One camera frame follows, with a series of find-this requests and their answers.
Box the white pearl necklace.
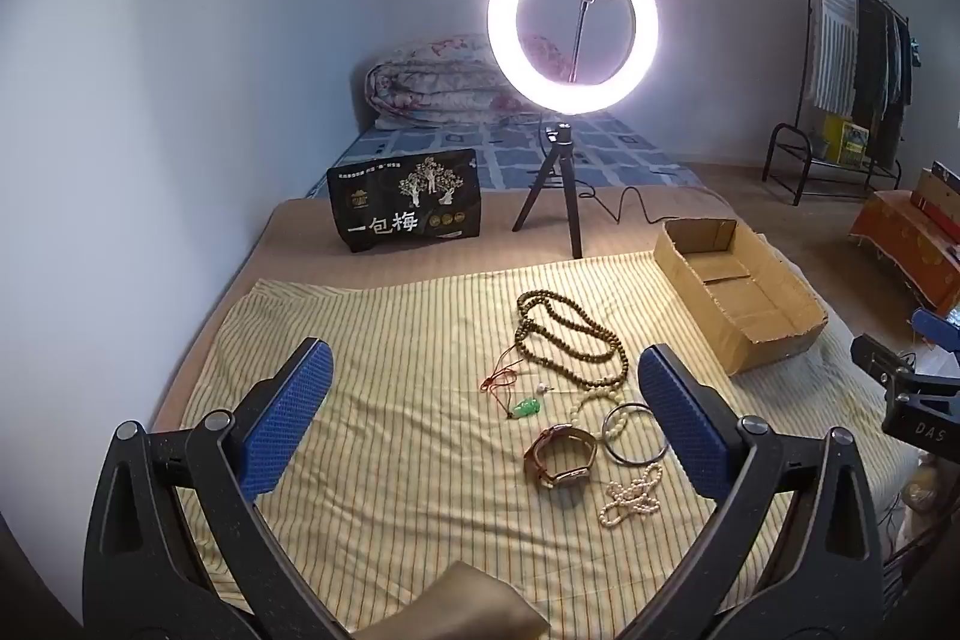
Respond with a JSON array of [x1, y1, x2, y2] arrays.
[[597, 461, 666, 531]]

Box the dark metal bangle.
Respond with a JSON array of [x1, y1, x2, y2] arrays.
[[601, 401, 670, 468]]

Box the brown wooden bead necklace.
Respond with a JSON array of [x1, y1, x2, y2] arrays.
[[512, 287, 630, 389]]

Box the red strap wristwatch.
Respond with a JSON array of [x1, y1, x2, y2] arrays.
[[524, 424, 599, 489]]

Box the green jade pendant red cord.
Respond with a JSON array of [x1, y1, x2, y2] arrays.
[[480, 342, 562, 423]]

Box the tan mattress cover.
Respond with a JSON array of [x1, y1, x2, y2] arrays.
[[148, 191, 960, 640]]

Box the open cardboard box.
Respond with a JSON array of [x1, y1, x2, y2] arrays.
[[654, 218, 828, 375]]

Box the yellow box on rack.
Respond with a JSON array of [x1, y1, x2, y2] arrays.
[[822, 113, 871, 167]]

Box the dark hanging clothes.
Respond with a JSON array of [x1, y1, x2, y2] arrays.
[[853, 0, 914, 167]]

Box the black clothes rack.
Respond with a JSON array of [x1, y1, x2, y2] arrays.
[[761, 0, 918, 205]]

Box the striped hanging towel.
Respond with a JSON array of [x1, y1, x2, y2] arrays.
[[807, 0, 859, 119]]

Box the yellow striped cloth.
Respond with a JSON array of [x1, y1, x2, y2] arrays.
[[184, 252, 916, 638]]

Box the black tripod stand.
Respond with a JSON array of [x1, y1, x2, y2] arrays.
[[511, 113, 586, 260]]

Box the black printed snack bag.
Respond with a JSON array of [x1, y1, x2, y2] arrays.
[[325, 149, 482, 253]]

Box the folded floral quilt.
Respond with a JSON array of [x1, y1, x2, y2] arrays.
[[364, 34, 547, 125]]

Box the black power cable with switch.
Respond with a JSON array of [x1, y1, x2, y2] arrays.
[[532, 112, 746, 224]]

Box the white ring light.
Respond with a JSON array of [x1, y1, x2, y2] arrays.
[[486, 0, 662, 117]]

